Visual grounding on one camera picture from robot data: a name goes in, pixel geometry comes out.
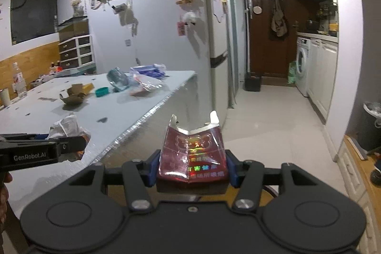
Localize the clear plastic water bottle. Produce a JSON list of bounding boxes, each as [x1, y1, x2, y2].
[[12, 63, 28, 99]]

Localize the teal plastic wrapper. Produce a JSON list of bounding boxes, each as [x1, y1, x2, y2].
[[106, 67, 130, 92]]

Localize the white low cabinet wooden top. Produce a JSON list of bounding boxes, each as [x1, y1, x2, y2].
[[333, 135, 381, 254]]

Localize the green plastic bag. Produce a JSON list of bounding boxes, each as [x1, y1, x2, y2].
[[287, 60, 298, 85]]

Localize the pile of small toys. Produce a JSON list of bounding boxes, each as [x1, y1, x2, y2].
[[39, 62, 64, 85]]

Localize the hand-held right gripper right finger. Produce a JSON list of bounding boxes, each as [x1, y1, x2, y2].
[[225, 149, 322, 211]]

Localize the white sheep plush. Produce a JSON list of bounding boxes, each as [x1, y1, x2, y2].
[[183, 12, 197, 27]]

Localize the grey bin with white liner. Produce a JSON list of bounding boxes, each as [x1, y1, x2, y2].
[[356, 101, 381, 152]]

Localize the dark window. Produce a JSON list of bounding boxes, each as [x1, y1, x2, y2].
[[10, 0, 59, 45]]

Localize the glass tank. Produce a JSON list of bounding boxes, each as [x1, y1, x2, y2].
[[57, 16, 90, 37]]

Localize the brown hanging bag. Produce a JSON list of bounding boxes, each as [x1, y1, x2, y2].
[[269, 0, 289, 41]]

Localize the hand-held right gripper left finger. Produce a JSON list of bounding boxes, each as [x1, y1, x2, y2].
[[68, 149, 163, 211]]

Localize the white drawer cabinet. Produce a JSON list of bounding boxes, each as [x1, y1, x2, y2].
[[58, 34, 96, 70]]

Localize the white refrigerator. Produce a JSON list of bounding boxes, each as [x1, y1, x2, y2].
[[199, 0, 236, 120]]

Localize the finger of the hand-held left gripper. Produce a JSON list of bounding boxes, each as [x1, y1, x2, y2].
[[0, 133, 51, 141], [56, 136, 87, 161]]

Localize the clear plastic packaging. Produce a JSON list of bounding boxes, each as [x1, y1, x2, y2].
[[129, 75, 165, 97]]

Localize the brown wooden door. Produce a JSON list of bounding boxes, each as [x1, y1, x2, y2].
[[241, 0, 299, 79]]

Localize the white kitchen base cabinets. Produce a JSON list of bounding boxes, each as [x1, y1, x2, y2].
[[306, 38, 340, 124]]

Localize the small black floor box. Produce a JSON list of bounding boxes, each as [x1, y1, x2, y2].
[[244, 72, 262, 92]]

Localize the white washing machine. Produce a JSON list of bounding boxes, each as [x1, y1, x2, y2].
[[296, 37, 311, 98]]

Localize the dried flower vase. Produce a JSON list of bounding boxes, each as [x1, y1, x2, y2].
[[71, 0, 84, 17]]

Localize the white plastic bag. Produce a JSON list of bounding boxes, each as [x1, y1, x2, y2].
[[48, 114, 91, 161]]

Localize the blue purple plastic bag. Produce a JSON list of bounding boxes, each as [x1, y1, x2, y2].
[[130, 64, 166, 79]]

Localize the white mug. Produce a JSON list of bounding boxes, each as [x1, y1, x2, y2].
[[0, 88, 11, 107]]

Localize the torn brown cardboard box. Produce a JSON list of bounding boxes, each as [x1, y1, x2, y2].
[[59, 83, 94, 107]]

